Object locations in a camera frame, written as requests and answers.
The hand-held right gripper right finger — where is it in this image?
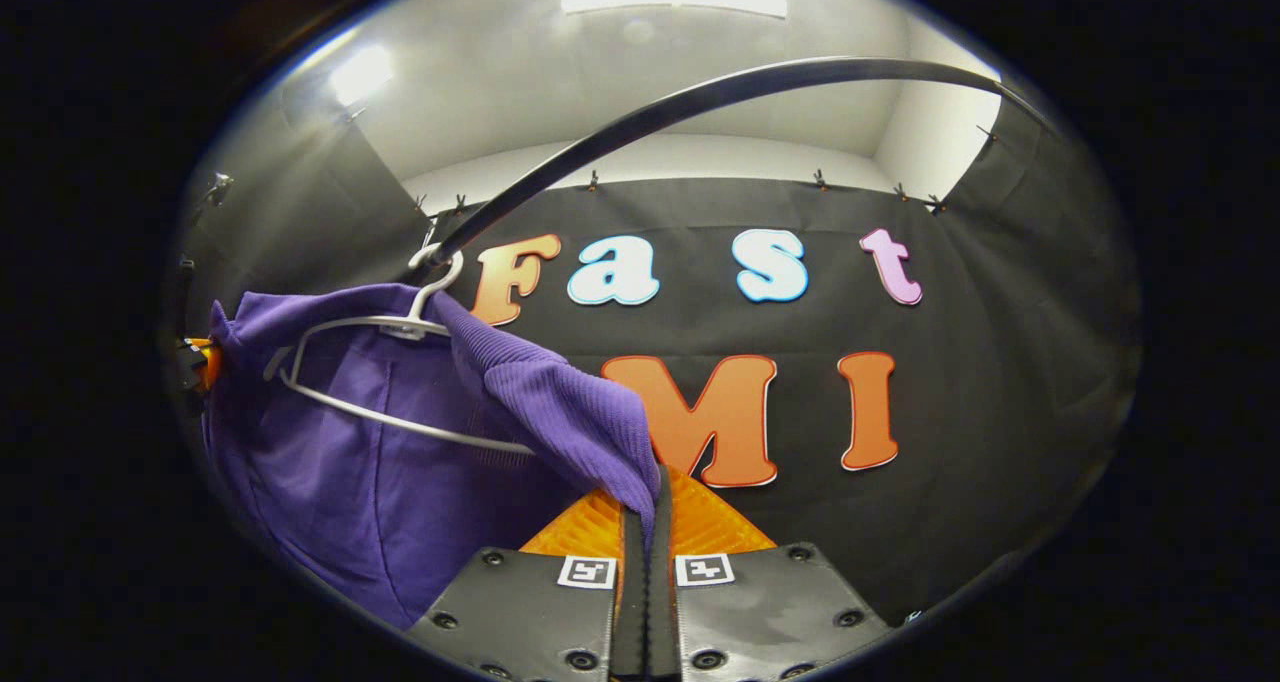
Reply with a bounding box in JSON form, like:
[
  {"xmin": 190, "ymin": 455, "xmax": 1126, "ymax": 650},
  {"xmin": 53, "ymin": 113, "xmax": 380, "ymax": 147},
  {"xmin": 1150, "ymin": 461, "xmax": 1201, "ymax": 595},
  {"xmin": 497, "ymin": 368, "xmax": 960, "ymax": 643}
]
[{"xmin": 648, "ymin": 465, "xmax": 893, "ymax": 682}]

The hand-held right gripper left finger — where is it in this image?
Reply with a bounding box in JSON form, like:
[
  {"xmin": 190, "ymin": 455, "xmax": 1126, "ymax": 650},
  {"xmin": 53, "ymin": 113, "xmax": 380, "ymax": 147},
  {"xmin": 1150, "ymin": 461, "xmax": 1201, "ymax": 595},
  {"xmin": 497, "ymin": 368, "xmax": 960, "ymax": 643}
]
[{"xmin": 405, "ymin": 487, "xmax": 649, "ymax": 682}]

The purple corduroy jacket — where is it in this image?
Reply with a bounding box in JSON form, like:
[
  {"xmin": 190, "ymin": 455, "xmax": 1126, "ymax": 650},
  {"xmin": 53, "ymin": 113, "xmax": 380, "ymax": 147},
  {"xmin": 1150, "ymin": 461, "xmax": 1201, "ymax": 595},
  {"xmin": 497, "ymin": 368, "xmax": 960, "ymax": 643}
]
[{"xmin": 200, "ymin": 282, "xmax": 663, "ymax": 631}]

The white plastic clothes hanger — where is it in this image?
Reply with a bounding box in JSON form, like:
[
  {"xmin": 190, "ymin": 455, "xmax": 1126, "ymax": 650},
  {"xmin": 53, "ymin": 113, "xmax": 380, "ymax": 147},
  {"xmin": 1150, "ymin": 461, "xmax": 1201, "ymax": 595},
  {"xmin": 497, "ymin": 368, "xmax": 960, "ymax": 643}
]
[{"xmin": 262, "ymin": 245, "xmax": 536, "ymax": 456}]

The black metal clothes rack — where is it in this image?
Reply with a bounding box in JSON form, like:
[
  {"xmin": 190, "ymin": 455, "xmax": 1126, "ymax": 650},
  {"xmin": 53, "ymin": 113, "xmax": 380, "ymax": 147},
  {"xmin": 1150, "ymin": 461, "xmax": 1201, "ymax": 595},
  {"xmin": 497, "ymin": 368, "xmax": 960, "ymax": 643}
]
[{"xmin": 400, "ymin": 57, "xmax": 1051, "ymax": 285}]

